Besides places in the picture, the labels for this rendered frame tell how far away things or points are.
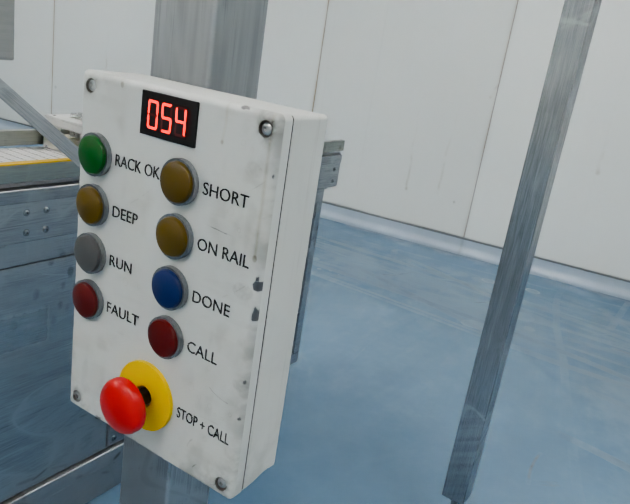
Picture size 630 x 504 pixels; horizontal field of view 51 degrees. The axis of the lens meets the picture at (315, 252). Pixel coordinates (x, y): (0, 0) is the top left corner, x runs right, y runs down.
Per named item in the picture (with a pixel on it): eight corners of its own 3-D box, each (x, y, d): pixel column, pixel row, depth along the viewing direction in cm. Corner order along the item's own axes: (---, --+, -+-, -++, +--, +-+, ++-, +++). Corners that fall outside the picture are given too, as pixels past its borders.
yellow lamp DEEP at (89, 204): (97, 230, 46) (99, 191, 45) (71, 219, 47) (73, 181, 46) (106, 228, 46) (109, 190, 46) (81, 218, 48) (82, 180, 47)
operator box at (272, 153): (230, 502, 44) (281, 114, 37) (68, 402, 53) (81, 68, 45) (282, 463, 49) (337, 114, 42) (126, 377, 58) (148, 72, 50)
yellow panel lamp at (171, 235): (181, 264, 42) (185, 222, 41) (150, 251, 43) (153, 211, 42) (190, 262, 43) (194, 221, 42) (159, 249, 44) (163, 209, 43)
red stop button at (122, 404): (131, 448, 44) (135, 396, 43) (92, 423, 46) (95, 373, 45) (179, 422, 48) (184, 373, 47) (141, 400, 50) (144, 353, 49)
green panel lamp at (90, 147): (100, 179, 45) (102, 138, 44) (73, 170, 46) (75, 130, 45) (109, 178, 45) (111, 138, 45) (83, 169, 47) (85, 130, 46)
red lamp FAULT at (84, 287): (92, 324, 48) (94, 289, 47) (68, 312, 49) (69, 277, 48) (101, 321, 49) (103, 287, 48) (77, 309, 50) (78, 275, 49)
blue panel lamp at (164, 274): (176, 316, 43) (180, 276, 42) (146, 302, 44) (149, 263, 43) (185, 313, 44) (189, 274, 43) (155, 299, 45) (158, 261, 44)
